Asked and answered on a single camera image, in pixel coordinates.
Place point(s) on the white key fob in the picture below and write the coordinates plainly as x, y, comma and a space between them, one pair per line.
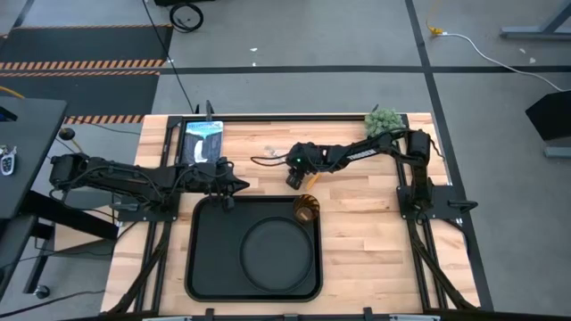
6, 164

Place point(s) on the black cabinet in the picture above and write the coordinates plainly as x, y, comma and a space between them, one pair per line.
178, 2

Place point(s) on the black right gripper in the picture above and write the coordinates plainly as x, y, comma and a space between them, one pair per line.
305, 158

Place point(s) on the black angular equipment base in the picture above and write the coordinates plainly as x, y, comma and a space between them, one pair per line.
551, 113

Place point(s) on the grey metal desk leg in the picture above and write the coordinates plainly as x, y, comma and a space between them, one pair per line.
531, 31

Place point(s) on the round black plate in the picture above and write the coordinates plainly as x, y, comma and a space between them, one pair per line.
276, 254

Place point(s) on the yellow plug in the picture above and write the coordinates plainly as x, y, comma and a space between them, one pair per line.
436, 30

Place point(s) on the amber glass cup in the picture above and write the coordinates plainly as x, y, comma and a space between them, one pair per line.
308, 207

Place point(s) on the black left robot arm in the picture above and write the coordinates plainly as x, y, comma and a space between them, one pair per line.
125, 176

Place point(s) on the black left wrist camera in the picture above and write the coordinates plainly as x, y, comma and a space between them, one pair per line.
228, 203

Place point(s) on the black desk leg frame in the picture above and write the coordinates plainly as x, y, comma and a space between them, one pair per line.
67, 218

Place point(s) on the black caster wheel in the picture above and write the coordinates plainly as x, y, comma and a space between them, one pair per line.
42, 292

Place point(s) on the black round foot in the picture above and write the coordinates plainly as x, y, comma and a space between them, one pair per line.
67, 134

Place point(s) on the silver bracket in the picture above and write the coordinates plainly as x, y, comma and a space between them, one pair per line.
412, 318

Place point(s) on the black plastic tray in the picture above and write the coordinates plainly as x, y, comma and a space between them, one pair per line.
214, 249

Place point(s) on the grey floor foot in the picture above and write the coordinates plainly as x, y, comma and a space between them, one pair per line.
557, 152

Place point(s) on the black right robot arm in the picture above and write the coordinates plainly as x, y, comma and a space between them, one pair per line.
357, 153

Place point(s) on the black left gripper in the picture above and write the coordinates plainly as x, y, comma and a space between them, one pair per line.
207, 176

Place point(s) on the black hazard-striped floor mat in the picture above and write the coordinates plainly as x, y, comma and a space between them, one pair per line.
80, 44

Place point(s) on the black aluminium table frame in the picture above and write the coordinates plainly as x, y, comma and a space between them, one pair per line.
290, 118

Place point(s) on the black desk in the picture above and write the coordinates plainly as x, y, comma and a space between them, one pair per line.
31, 147

